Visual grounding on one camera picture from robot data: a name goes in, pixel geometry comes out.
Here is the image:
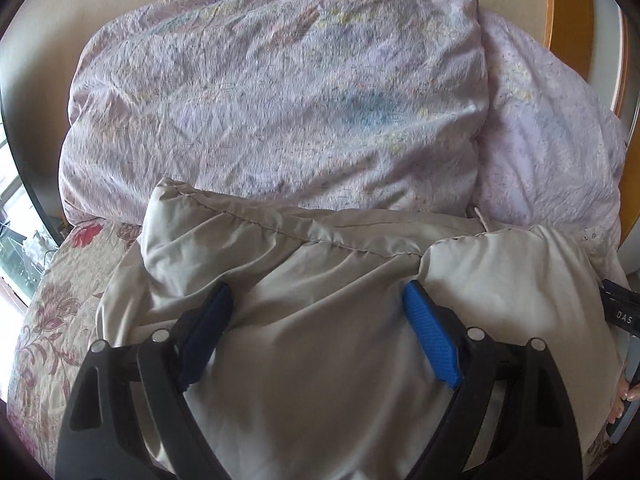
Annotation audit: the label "white puffy down jacket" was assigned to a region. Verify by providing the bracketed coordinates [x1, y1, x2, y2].
[96, 180, 627, 479]

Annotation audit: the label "person's right hand fingertips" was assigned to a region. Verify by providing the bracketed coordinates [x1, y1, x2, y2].
[608, 375, 640, 424]

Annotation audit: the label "floral quilted bedspread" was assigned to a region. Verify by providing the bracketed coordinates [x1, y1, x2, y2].
[8, 219, 141, 474]

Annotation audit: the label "lilac crinkled duvet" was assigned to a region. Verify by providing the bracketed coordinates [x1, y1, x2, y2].
[58, 0, 625, 255]

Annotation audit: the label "orange wooden door frame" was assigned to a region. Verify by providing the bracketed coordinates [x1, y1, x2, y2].
[544, 0, 639, 252]

